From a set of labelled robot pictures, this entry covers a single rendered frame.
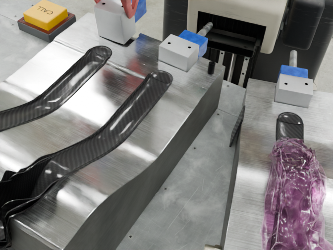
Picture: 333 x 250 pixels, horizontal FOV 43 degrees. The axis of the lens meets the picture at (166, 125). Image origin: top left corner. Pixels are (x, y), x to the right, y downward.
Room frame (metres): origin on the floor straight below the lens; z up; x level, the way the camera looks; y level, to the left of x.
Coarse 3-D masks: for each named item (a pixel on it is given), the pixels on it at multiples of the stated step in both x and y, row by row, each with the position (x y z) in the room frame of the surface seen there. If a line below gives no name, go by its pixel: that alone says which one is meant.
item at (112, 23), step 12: (108, 0) 0.57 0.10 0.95; (144, 0) 0.60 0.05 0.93; (96, 12) 0.55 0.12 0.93; (108, 12) 0.54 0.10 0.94; (120, 12) 0.54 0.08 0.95; (144, 12) 0.59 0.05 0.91; (108, 24) 0.54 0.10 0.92; (120, 24) 0.53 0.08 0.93; (132, 24) 0.56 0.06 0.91; (108, 36) 0.55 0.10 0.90; (120, 36) 0.53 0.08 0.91
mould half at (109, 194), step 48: (48, 48) 0.52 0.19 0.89; (144, 48) 0.53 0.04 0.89; (0, 96) 0.40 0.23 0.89; (96, 96) 0.42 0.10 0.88; (192, 96) 0.43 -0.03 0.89; (0, 144) 0.29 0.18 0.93; (48, 144) 0.31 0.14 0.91; (144, 144) 0.34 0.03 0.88; (96, 192) 0.24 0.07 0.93; (144, 192) 0.30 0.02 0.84; (48, 240) 0.18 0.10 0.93; (96, 240) 0.21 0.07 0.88
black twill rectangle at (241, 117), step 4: (244, 108) 0.44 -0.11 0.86; (240, 112) 0.44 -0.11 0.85; (240, 116) 0.43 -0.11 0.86; (240, 120) 0.42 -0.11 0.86; (236, 124) 0.43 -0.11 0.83; (240, 124) 0.41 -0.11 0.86; (236, 128) 0.42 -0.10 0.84; (232, 132) 0.44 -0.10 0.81; (236, 132) 0.41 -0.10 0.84; (232, 136) 0.42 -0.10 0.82; (232, 140) 0.42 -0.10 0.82
